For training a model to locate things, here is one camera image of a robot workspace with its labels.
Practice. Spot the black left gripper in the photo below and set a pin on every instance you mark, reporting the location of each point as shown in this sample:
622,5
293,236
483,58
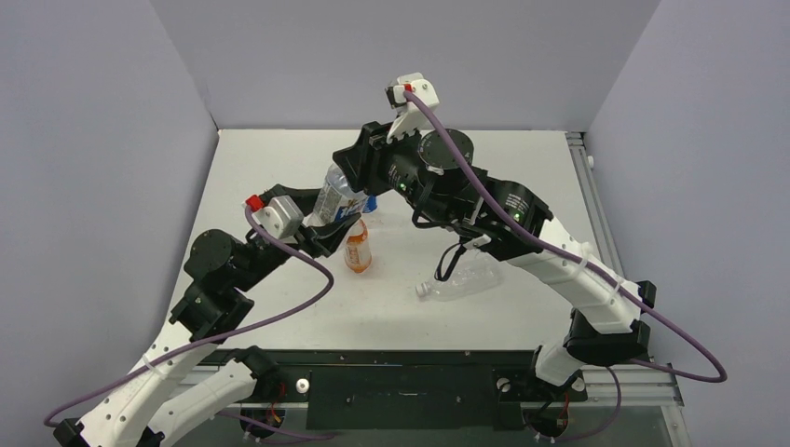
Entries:
320,238

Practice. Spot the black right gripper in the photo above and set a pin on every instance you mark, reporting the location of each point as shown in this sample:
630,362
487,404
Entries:
359,163

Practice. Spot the white blue label bottle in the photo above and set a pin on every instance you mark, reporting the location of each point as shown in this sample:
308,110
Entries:
336,199

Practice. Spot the blue label water bottle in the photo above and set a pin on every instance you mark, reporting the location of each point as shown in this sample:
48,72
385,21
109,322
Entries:
370,204

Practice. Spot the orange drink bottle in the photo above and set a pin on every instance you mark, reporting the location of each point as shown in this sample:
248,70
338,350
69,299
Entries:
357,254

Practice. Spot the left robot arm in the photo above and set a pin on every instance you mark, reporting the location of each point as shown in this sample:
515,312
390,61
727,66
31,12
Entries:
145,408

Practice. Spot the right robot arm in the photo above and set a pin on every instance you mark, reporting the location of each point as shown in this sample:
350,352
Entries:
513,225

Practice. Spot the clear empty plastic bottle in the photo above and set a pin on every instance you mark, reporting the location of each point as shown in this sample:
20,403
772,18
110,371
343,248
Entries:
470,277

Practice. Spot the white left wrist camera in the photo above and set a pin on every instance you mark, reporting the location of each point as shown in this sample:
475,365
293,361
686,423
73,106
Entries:
278,216

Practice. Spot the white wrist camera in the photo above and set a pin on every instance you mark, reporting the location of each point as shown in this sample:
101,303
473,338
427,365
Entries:
409,118
278,216

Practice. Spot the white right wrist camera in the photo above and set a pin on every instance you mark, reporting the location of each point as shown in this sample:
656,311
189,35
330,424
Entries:
409,118

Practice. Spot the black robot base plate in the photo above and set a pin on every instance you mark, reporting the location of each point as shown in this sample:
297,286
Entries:
367,389

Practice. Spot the aluminium table edge rail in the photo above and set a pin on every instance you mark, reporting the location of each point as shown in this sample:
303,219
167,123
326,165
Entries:
651,409

